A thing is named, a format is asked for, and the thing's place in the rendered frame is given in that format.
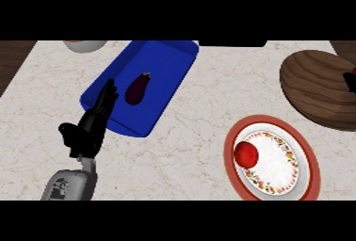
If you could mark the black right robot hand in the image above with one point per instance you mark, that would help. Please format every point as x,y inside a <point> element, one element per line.
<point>350,82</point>

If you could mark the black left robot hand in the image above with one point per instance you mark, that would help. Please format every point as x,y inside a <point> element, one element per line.
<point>90,125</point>

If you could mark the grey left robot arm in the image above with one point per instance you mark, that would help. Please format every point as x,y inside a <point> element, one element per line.
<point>70,185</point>

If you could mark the red-rimmed patterned plate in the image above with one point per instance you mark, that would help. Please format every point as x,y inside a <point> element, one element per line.
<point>273,160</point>

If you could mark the red bell pepper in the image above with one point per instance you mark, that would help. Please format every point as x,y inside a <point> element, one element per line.
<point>245,154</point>

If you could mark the purple eggplant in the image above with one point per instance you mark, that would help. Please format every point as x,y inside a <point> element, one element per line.
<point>138,89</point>

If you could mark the blue cutting board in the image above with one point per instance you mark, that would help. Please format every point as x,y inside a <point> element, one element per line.
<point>152,88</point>

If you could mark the white cup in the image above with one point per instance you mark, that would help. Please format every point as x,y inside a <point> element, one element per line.
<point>83,46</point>

